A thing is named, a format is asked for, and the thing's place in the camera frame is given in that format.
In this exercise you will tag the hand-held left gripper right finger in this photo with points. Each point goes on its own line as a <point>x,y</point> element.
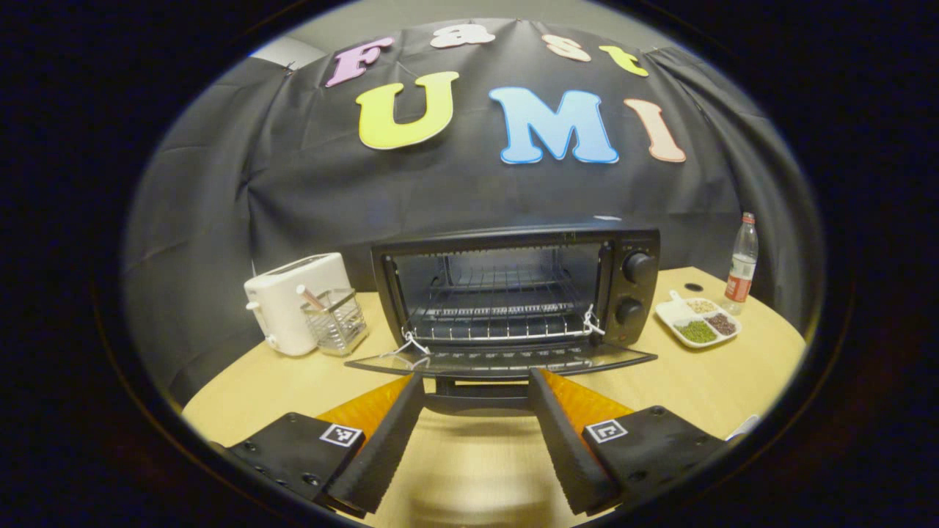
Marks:
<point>568,455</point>

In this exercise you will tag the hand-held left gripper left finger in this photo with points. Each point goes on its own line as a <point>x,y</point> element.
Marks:
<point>381,455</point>

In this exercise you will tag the black electric oven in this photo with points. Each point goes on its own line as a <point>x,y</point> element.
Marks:
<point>642,290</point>

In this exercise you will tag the white divided dish of beans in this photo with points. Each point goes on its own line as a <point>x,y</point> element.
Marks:
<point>671,314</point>

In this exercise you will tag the pink stick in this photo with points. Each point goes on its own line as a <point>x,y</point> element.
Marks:
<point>308,295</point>

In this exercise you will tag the white toaster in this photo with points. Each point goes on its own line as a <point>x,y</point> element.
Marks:
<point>282,308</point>

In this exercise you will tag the white ribbed plate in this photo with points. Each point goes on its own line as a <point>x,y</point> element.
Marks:
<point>744,427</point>

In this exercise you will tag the clear plastic water bottle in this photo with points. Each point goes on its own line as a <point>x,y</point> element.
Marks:
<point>739,282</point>

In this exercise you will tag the black backdrop cloth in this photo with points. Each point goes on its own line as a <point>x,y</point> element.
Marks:
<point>293,183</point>

